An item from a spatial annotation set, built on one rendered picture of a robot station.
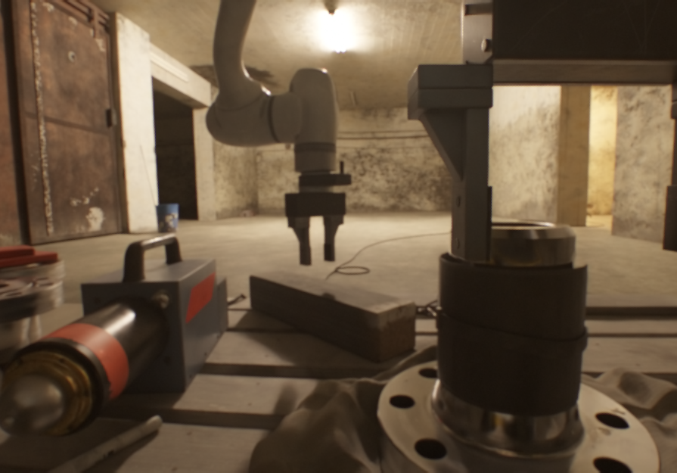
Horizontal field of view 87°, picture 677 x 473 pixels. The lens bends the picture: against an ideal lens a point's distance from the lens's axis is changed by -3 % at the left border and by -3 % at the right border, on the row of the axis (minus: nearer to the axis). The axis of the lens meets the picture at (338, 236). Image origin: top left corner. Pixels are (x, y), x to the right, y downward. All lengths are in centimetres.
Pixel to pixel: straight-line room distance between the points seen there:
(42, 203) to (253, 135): 421
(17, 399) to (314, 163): 56
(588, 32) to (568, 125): 562
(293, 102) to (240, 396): 53
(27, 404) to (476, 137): 41
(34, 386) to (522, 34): 45
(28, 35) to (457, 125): 507
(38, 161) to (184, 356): 442
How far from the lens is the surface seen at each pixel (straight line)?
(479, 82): 21
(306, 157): 75
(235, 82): 79
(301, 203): 73
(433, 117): 21
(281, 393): 57
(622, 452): 44
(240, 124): 80
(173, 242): 72
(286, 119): 77
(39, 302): 92
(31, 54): 515
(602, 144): 904
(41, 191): 491
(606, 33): 24
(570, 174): 580
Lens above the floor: 42
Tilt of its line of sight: 6 degrees down
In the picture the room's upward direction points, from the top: 1 degrees counter-clockwise
